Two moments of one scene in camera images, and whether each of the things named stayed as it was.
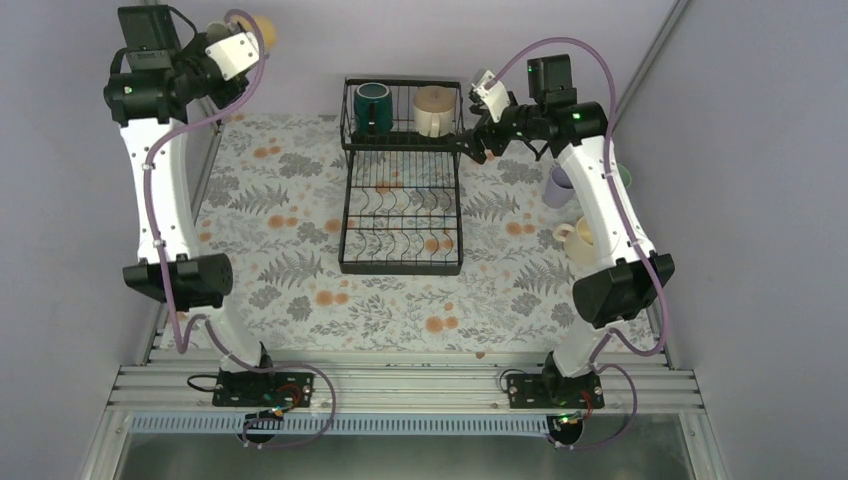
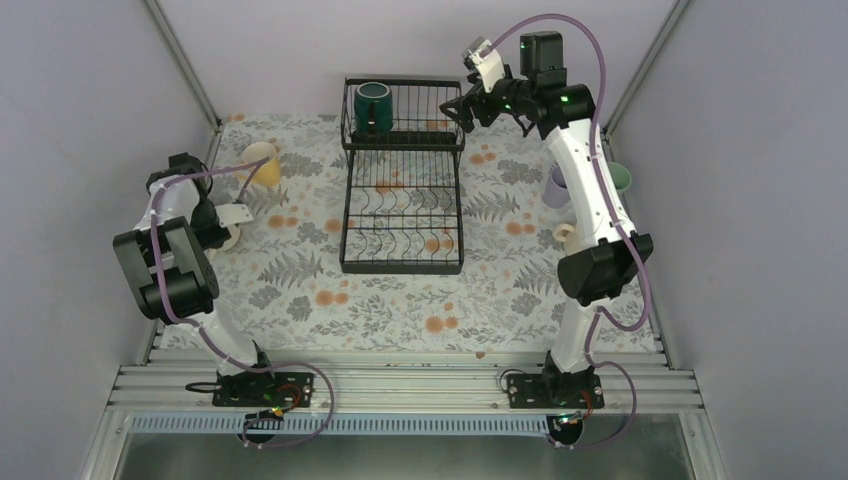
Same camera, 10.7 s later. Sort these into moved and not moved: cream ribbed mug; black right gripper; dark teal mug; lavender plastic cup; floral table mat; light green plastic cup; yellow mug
Moved: black right gripper; yellow mug
Not moved: light green plastic cup; floral table mat; dark teal mug; cream ribbed mug; lavender plastic cup
